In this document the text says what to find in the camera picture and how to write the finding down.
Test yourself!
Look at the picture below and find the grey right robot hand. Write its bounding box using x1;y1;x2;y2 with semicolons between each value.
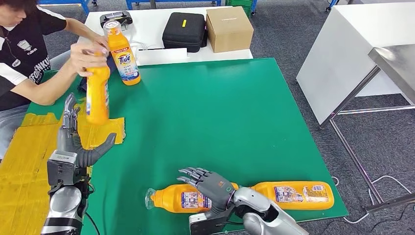
176;166;236;215

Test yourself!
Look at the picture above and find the person's left hand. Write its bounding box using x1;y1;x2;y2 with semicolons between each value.
92;33;110;50

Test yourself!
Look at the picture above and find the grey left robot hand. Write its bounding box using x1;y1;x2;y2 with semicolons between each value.
56;93;117;168

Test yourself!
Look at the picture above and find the person's right hand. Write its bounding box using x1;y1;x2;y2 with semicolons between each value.
69;43;110;78

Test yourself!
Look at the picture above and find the orange detergent bottle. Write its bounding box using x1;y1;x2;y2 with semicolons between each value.
85;53;111;126
144;182;241;214
249;180;335;211
102;20;142;87

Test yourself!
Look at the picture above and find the black remote controller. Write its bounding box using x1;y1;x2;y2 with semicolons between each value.
99;10;133;28

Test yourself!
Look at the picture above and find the blue tablet case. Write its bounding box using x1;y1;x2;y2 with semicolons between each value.
77;54;118;93

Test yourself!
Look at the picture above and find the white table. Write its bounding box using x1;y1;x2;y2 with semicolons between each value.
76;6;254;68

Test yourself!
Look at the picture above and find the person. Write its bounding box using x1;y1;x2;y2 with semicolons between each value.
0;0;111;163

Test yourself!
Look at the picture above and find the green table mat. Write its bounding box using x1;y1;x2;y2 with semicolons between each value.
25;57;349;235

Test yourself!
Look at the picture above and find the black carrying case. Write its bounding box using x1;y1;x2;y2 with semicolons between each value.
161;12;208;53

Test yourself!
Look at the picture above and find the brown cardboard box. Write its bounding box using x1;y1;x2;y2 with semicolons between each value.
206;6;255;54

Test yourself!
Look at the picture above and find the green plastic crate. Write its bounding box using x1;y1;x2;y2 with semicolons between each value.
225;0;254;17

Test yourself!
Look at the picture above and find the white cabinet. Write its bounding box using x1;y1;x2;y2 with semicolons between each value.
296;2;415;126

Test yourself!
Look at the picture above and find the steel table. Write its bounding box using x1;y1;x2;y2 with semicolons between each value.
319;44;415;213

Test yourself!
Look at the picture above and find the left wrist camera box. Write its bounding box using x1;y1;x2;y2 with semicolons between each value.
46;149;79;187

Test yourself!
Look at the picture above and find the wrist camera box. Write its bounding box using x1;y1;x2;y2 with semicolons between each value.
188;204;236;235
46;149;79;187

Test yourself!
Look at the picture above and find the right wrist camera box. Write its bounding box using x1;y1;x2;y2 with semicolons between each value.
188;204;236;235

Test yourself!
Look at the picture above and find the white charger cable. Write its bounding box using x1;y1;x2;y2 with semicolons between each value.
129;40;154;53

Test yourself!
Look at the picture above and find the white floor cable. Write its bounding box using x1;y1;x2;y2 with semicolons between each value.
330;174;413;225

